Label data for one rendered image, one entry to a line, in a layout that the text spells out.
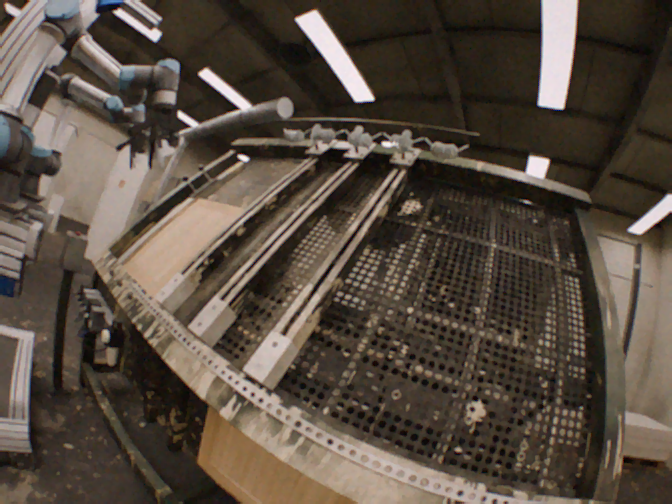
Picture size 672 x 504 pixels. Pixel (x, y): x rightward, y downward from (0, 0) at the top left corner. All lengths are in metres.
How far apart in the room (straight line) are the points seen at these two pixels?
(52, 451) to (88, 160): 8.64
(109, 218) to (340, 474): 4.99
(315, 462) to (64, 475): 1.19
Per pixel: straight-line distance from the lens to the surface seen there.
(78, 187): 9.49
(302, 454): 0.58
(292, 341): 0.64
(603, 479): 0.79
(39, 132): 3.72
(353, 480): 0.57
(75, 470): 1.52
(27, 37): 1.40
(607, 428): 0.80
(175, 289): 0.93
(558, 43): 3.00
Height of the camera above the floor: 1.20
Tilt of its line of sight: 6 degrees up
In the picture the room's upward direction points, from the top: 20 degrees clockwise
